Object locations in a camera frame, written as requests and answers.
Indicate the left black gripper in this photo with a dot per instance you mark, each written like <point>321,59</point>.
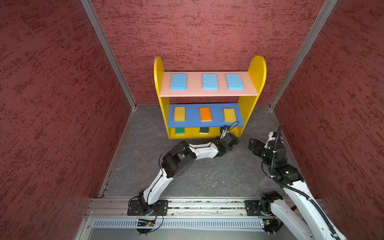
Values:
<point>230,148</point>

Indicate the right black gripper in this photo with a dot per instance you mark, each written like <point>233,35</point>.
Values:
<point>259,145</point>

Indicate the dark green wavy sponge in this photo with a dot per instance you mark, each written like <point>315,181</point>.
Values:
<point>204,130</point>

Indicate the yellow sponge back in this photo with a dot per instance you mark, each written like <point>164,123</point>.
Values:
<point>229,115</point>

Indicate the yellow sponge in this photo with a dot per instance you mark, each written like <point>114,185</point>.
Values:
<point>229,115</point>
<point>179,114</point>

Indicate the orange sponge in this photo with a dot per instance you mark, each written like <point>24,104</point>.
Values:
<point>205,114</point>

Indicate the bright green sponge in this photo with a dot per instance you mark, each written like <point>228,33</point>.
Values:
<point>179,131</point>

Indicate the yellow sponge front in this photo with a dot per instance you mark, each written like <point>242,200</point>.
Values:
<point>179,114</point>

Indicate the blue sponge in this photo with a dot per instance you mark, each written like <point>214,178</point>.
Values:
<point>179,82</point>
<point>210,82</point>
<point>234,82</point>

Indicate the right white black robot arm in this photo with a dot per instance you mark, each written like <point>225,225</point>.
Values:
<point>313,223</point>

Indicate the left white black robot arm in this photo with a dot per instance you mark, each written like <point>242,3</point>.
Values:
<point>174,162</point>

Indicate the yellow shelf with coloured boards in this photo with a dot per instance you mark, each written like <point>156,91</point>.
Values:
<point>254,80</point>

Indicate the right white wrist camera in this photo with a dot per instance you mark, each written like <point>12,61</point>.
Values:
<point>274,141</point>

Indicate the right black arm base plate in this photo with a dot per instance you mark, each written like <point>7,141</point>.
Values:
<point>257,208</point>

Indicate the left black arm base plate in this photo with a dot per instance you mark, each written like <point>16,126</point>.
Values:
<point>136,209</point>

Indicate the aluminium rail frame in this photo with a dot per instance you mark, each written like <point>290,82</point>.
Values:
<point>212,214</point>

